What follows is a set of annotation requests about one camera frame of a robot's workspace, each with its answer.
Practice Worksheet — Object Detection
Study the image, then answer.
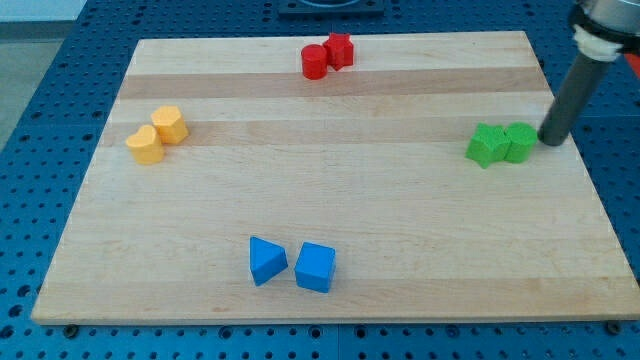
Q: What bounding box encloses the yellow hexagon block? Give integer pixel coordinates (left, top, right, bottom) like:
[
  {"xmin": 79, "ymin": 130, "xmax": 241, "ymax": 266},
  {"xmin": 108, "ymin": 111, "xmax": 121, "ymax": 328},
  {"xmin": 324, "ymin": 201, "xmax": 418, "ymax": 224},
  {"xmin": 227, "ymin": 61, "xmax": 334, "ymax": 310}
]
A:
[{"xmin": 151, "ymin": 106, "xmax": 189, "ymax": 145}]

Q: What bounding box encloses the wooden board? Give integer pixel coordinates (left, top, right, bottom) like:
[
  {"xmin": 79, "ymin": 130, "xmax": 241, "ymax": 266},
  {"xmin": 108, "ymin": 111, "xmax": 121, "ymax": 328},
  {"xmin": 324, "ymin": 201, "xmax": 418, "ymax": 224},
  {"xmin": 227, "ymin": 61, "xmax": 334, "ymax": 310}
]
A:
[{"xmin": 32, "ymin": 31, "xmax": 639, "ymax": 325}]

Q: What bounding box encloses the blue triangle block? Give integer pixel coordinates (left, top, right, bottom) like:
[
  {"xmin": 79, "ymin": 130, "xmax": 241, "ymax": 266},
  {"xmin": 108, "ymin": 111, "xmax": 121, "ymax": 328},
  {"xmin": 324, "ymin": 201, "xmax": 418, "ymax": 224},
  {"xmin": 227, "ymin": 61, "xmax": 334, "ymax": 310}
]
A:
[{"xmin": 250, "ymin": 236, "xmax": 288, "ymax": 286}]

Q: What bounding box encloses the green cylinder block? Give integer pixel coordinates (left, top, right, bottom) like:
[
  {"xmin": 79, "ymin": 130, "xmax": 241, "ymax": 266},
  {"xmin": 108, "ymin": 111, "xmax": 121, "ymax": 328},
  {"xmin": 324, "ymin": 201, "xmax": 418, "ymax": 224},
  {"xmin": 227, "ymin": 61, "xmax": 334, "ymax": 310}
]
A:
[{"xmin": 504, "ymin": 122, "xmax": 538, "ymax": 163}]

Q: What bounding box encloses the yellow heart block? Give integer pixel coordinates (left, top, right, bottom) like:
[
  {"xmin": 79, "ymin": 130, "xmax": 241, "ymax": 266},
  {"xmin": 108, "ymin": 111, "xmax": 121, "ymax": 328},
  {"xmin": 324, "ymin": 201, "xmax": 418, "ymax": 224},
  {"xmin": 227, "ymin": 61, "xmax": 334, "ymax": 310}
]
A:
[{"xmin": 125, "ymin": 125, "xmax": 165, "ymax": 165}]

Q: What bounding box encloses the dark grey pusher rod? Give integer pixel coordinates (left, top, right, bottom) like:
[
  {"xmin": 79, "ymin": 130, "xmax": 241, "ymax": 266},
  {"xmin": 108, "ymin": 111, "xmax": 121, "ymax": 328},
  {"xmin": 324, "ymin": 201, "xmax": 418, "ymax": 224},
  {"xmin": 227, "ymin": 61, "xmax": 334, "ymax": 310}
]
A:
[{"xmin": 538, "ymin": 53, "xmax": 611, "ymax": 146}]

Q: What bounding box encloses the red cylinder block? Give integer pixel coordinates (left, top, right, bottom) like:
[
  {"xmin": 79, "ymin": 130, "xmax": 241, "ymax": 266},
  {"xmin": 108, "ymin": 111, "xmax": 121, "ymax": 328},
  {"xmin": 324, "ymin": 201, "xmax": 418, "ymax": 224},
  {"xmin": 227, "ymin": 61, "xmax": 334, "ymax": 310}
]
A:
[{"xmin": 301, "ymin": 44, "xmax": 327, "ymax": 80}]

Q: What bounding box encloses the green star block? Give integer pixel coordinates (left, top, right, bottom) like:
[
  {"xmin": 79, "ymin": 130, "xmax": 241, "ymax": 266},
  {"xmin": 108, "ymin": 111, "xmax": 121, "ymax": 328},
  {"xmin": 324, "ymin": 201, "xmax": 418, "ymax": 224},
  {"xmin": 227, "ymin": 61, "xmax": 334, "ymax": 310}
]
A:
[{"xmin": 465, "ymin": 123, "xmax": 511, "ymax": 169}]

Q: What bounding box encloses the red star block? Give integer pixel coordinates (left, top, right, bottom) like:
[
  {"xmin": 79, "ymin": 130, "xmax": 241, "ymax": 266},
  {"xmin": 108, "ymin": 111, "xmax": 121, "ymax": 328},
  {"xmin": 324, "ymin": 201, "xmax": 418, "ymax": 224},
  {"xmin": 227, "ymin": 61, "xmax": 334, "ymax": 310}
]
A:
[{"xmin": 323, "ymin": 33, "xmax": 354, "ymax": 71}]

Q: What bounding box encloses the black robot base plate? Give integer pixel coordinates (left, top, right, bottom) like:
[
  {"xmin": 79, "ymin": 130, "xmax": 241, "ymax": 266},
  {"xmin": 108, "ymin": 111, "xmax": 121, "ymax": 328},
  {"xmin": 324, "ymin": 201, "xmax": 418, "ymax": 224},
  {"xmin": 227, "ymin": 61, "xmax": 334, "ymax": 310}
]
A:
[{"xmin": 277, "ymin": 0, "xmax": 385, "ymax": 17}]

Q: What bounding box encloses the blue cube block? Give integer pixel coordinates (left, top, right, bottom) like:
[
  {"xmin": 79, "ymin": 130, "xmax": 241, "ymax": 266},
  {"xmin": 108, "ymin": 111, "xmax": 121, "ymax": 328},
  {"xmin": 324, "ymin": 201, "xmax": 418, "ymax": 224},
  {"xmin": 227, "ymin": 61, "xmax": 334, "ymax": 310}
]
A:
[{"xmin": 295, "ymin": 242, "xmax": 336, "ymax": 293}]

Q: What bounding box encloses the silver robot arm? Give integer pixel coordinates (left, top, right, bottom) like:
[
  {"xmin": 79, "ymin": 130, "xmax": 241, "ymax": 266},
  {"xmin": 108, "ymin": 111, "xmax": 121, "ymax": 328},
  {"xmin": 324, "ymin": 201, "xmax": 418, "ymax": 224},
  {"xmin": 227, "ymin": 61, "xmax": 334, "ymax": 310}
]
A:
[{"xmin": 538, "ymin": 0, "xmax": 639, "ymax": 146}]

